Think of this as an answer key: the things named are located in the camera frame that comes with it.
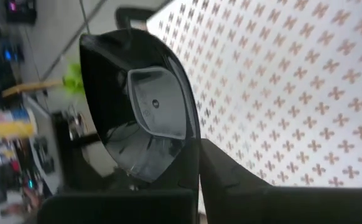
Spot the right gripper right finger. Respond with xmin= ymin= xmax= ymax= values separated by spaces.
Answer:
xmin=199 ymin=139 xmax=362 ymax=224

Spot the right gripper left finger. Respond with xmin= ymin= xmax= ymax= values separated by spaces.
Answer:
xmin=37 ymin=138 xmax=200 ymax=224

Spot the black leaf-shaped plate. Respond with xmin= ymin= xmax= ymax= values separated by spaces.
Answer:
xmin=78 ymin=27 xmax=202 ymax=184

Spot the white perforated shelf rack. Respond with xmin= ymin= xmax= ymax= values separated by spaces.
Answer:
xmin=146 ymin=0 xmax=362 ymax=189

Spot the yellow round container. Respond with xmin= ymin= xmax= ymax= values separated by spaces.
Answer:
xmin=0 ymin=107 xmax=39 ymax=147

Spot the small potted green plant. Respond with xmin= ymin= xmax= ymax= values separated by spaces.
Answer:
xmin=62 ymin=60 xmax=86 ymax=96

